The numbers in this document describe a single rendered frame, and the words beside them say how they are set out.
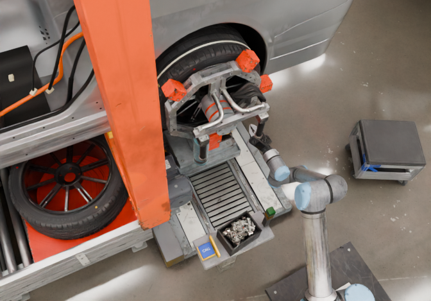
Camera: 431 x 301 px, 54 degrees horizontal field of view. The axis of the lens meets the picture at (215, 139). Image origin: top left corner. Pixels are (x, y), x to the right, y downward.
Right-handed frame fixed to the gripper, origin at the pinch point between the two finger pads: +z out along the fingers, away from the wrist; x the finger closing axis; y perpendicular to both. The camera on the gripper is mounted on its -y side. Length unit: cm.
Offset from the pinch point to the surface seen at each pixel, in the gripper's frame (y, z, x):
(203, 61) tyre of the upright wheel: -55, 15, 18
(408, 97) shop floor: 158, 5, 70
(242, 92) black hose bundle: -34.9, -1.0, 19.3
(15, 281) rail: -86, -22, -126
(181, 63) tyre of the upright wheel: -61, 19, 11
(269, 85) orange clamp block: -8.3, 6.9, 25.4
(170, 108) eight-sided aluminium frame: -57, 7, -9
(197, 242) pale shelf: -25, -46, -53
